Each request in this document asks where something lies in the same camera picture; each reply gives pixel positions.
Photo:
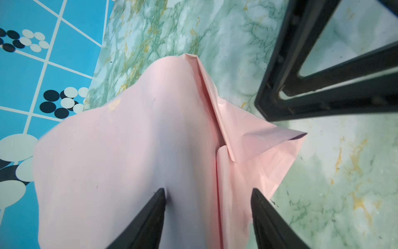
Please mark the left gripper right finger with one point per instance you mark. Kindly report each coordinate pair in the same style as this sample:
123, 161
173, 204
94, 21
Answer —
271, 231

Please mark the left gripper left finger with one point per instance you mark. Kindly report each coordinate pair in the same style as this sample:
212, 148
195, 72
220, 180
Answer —
145, 230

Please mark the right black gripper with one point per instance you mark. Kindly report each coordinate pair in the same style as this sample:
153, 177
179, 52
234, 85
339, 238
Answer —
332, 58

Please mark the purple wrapping paper sheet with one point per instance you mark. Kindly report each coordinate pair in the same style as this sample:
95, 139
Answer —
95, 171

